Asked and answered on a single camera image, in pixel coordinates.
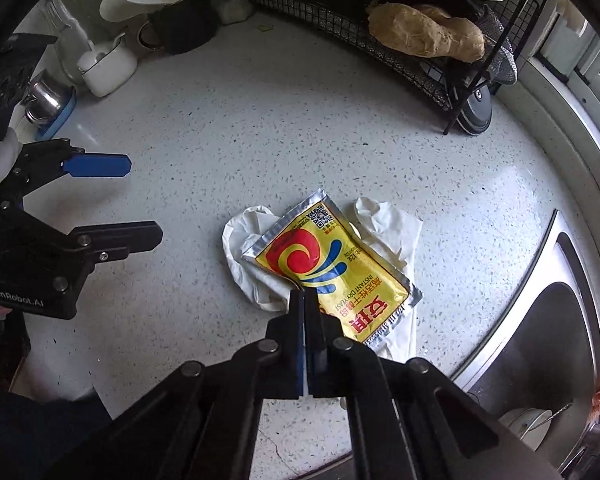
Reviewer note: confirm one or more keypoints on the white bowl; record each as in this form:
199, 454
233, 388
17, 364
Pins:
527, 425

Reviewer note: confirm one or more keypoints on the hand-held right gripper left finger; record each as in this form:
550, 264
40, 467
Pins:
295, 340

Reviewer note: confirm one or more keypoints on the steel mesh strainer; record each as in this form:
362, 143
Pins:
501, 55

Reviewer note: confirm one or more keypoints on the white condiment jar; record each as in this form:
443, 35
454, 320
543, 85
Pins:
107, 67

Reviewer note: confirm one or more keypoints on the person's dark blue trousers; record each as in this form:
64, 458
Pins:
30, 435

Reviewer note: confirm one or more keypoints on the blue saucer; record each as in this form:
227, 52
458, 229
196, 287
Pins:
60, 121

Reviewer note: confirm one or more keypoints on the glass jar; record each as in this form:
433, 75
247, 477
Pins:
65, 35

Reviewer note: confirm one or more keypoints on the garlic bulb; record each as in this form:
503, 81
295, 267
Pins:
235, 10

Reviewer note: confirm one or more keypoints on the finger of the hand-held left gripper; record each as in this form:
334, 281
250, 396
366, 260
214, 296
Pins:
97, 166
125, 237

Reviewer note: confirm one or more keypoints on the yellow foil packet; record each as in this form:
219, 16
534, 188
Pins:
310, 255

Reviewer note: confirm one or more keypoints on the steel sink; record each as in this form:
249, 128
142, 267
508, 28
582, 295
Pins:
545, 340

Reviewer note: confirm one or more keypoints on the small steel pot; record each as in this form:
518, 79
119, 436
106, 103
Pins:
45, 99

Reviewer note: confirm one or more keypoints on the ginger root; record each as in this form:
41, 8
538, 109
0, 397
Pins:
425, 32

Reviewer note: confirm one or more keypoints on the black round lid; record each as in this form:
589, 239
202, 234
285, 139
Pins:
475, 107

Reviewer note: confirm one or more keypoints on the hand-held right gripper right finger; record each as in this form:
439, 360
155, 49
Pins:
316, 340

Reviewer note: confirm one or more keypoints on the white framed window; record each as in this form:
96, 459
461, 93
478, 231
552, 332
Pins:
580, 55

